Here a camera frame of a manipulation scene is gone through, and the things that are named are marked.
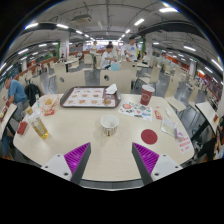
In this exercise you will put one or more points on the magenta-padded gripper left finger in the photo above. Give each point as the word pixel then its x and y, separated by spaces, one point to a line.
pixel 77 159

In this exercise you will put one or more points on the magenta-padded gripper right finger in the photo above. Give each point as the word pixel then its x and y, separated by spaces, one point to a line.
pixel 145 159

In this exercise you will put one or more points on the flat round red coaster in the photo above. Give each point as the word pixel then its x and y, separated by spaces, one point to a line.
pixel 149 136

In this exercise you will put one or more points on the white paper with red print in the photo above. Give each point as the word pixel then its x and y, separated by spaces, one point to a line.
pixel 185 144

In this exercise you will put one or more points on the small red sauce packet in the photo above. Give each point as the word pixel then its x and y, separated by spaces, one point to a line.
pixel 157 114
pixel 49 112

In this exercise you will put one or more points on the white paper cup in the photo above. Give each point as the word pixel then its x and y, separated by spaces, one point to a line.
pixel 109 125

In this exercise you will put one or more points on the colourful sticker sheet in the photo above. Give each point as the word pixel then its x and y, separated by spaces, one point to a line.
pixel 136 111

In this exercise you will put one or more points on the clear bottle with yellow drink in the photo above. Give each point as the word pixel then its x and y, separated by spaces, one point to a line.
pixel 38 127

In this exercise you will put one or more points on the dark brown food tray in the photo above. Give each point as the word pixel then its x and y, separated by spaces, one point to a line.
pixel 65 104

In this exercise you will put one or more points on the printed paper tray liner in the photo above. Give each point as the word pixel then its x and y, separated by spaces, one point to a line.
pixel 85 97

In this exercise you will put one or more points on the red carton box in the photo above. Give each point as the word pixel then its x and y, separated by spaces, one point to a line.
pixel 22 128

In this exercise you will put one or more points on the red paper drink cup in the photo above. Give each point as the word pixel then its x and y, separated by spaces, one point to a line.
pixel 146 96

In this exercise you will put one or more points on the paper wrapper with fries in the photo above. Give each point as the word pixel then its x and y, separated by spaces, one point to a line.
pixel 48 101

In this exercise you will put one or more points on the wrapped burger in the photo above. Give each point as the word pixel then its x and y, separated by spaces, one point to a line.
pixel 107 101

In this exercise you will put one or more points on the person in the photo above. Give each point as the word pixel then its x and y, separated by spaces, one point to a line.
pixel 16 94
pixel 130 50
pixel 217 141
pixel 107 58

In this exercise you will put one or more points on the beige side table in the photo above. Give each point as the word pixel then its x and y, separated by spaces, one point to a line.
pixel 207 114
pixel 6 120

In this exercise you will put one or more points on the crumpled white napkin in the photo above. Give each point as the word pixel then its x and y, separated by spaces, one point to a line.
pixel 111 89

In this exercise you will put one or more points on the beige chair with round hole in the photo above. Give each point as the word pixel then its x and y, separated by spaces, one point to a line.
pixel 70 81
pixel 116 80

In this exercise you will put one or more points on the black backpack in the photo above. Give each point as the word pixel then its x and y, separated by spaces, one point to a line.
pixel 32 92

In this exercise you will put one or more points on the beige chairs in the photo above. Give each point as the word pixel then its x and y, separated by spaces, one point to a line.
pixel 154 75

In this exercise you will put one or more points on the ceiling lights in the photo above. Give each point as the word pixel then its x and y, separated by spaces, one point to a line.
pixel 139 22

